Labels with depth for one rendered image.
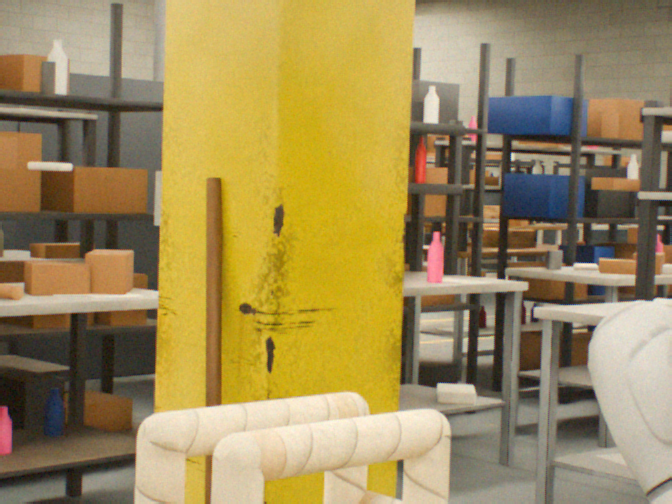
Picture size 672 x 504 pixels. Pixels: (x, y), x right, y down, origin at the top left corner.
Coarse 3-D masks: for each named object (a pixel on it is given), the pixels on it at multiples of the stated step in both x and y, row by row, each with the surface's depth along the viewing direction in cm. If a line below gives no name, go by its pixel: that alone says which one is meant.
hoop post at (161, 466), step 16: (144, 448) 88; (160, 448) 87; (176, 448) 88; (144, 464) 88; (160, 464) 87; (176, 464) 88; (144, 480) 88; (160, 480) 87; (176, 480) 88; (144, 496) 88; (160, 496) 87; (176, 496) 88
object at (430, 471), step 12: (444, 444) 93; (420, 456) 93; (432, 456) 93; (444, 456) 93; (408, 468) 93; (420, 468) 93; (432, 468) 93; (444, 468) 93; (408, 480) 93; (420, 480) 93; (432, 480) 93; (444, 480) 93; (408, 492) 93; (420, 492) 93; (432, 492) 93; (444, 492) 93
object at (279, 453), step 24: (264, 432) 84; (288, 432) 84; (312, 432) 85; (336, 432) 87; (360, 432) 88; (384, 432) 89; (408, 432) 91; (432, 432) 92; (216, 456) 82; (240, 456) 81; (264, 456) 82; (288, 456) 83; (312, 456) 85; (336, 456) 86; (360, 456) 88; (384, 456) 89; (408, 456) 91; (264, 480) 83
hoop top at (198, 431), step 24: (216, 408) 91; (240, 408) 92; (264, 408) 93; (288, 408) 95; (312, 408) 96; (336, 408) 97; (360, 408) 99; (144, 432) 88; (168, 432) 87; (192, 432) 89; (216, 432) 90; (240, 432) 91; (192, 456) 90
